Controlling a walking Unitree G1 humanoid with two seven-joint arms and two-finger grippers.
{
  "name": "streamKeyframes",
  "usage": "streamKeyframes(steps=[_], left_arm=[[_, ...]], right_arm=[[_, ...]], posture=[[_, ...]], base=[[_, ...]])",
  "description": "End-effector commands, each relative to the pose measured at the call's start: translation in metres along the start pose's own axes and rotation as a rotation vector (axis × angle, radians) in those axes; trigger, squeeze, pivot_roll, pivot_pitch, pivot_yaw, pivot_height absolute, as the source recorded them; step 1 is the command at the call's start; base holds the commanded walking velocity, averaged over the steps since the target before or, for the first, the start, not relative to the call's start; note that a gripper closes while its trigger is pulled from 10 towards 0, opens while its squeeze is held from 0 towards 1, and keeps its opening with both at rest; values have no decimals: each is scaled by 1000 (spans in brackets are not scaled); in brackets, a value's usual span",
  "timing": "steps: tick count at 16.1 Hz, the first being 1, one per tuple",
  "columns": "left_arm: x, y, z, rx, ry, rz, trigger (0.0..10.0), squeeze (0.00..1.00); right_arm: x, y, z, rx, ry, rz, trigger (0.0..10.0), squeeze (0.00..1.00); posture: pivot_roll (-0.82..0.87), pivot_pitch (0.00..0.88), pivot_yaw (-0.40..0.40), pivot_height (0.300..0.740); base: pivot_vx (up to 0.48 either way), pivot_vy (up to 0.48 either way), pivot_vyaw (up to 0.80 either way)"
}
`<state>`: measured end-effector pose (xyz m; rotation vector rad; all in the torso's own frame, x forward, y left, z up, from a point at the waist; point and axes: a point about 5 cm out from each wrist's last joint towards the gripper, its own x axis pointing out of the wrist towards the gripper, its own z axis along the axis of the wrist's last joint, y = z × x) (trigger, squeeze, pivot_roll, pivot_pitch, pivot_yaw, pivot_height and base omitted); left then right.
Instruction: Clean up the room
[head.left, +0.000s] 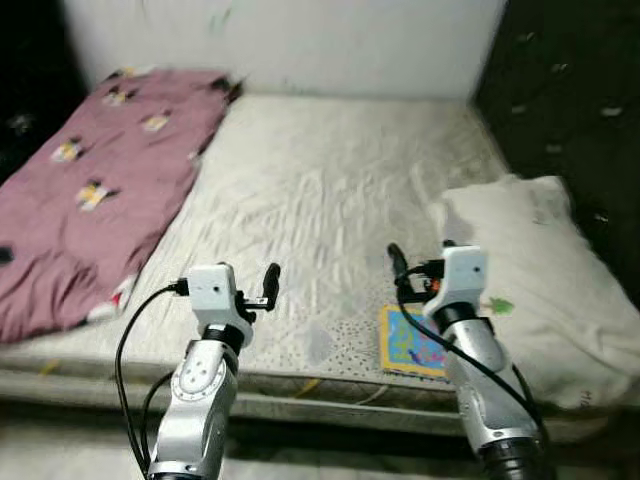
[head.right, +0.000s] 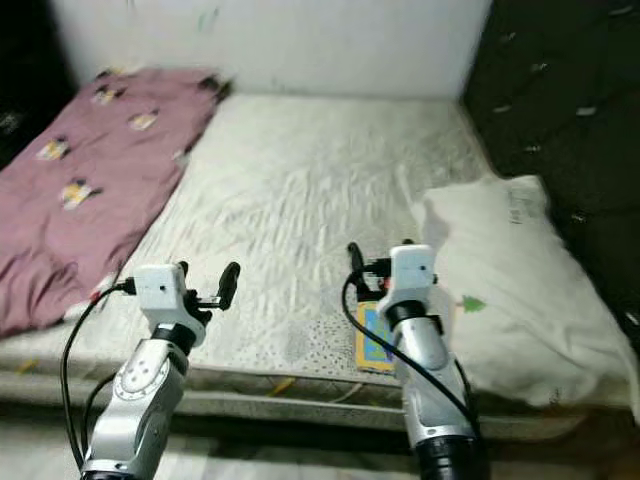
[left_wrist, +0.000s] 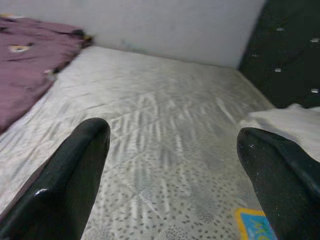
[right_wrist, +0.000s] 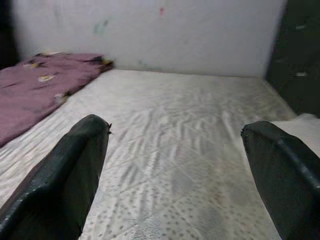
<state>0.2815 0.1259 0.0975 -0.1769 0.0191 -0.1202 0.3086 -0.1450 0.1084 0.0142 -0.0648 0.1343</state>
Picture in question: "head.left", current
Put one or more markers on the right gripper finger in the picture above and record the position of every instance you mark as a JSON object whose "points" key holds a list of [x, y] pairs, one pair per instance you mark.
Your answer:
{"points": [[398, 262], [449, 243]]}

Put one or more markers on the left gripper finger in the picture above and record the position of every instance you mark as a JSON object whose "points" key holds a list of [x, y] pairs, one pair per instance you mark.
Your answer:
{"points": [[271, 280]]}

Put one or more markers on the colourful children's book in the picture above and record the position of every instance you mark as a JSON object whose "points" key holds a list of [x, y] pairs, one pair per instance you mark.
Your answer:
{"points": [[405, 345]]}

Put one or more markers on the mauve cartoon print blanket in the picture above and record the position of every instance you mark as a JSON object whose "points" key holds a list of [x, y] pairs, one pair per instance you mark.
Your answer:
{"points": [[100, 200]]}

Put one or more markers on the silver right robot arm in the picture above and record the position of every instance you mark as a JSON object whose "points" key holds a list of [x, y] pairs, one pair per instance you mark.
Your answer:
{"points": [[490, 390]]}

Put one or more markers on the white quilted mattress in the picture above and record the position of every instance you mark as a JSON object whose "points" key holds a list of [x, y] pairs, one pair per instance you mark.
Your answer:
{"points": [[320, 190]]}

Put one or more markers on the white pillow green tree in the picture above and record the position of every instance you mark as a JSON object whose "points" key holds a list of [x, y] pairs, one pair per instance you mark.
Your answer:
{"points": [[560, 290]]}

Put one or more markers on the black tufted headboard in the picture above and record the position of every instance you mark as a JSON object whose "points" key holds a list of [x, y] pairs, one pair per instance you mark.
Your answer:
{"points": [[570, 100]]}

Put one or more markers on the black cabinet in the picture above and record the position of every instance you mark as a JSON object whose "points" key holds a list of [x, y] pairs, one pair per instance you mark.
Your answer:
{"points": [[30, 80]]}

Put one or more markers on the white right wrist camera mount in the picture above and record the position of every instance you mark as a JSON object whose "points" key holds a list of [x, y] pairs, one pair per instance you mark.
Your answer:
{"points": [[460, 275]]}

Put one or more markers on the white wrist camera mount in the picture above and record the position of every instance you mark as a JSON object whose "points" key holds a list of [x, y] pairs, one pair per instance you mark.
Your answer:
{"points": [[460, 275], [215, 290]]}

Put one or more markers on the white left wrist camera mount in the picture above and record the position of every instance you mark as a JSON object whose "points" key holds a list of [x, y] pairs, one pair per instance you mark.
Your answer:
{"points": [[215, 290]]}

